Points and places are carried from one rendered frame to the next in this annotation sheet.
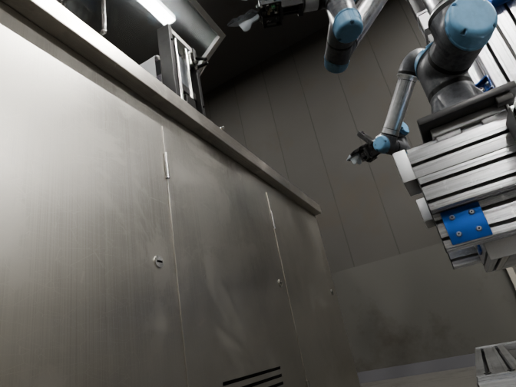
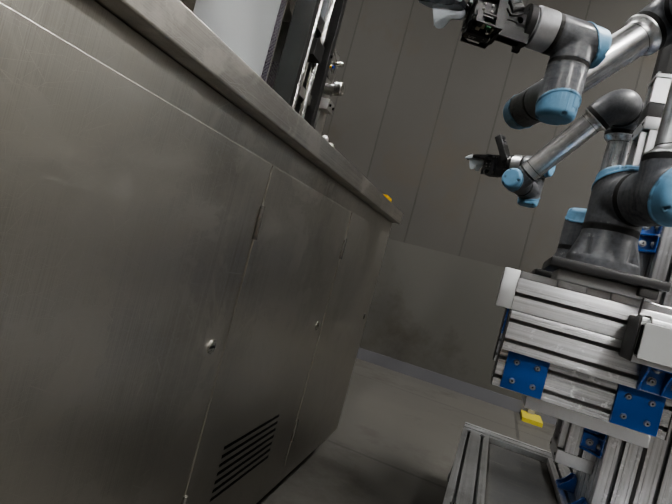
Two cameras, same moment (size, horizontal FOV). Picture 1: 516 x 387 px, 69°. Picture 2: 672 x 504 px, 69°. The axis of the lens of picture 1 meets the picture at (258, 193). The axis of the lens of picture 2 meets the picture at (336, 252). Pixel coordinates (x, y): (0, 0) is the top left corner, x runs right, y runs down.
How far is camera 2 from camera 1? 0.41 m
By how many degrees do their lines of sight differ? 24
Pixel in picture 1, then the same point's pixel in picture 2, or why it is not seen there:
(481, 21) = not seen: outside the picture
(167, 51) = not seen: outside the picture
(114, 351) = (146, 450)
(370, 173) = (485, 148)
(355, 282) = (395, 258)
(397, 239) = (466, 238)
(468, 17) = not seen: outside the picture
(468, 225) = (526, 378)
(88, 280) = (143, 390)
